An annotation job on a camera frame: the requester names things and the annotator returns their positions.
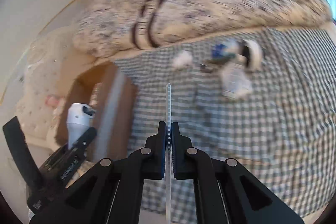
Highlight thin white perforated strip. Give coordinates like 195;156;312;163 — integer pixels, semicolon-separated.
165;83;174;224

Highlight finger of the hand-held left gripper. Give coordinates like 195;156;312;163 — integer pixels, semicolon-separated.
2;115;45;188
67;127;97;153

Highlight brown cardboard box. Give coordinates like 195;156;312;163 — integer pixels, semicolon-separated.
54;60;138;161

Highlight checkered bedsheet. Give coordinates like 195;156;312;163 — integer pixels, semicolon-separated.
113;22;336;219

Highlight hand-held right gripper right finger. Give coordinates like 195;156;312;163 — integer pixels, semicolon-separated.
171;122;305;224

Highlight cream tufted headboard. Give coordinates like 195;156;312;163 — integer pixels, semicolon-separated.
13;38;79;140

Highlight crumpled white package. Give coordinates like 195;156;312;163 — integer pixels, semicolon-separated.
220;64;252;98

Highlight white cup dark inside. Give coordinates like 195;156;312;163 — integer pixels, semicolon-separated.
238;39;263;71

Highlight floral quilt with brown stripes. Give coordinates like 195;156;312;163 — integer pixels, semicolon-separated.
72;0;334;59

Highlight blue tissue pack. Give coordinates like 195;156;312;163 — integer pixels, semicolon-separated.
211;42;237;59

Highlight white rabbit figurine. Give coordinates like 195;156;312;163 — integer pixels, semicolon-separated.
172;50;195;67

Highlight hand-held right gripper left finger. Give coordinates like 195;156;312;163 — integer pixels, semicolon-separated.
30;121;167;224

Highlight white handheld device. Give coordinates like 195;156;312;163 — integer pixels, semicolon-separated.
66;103;96;149

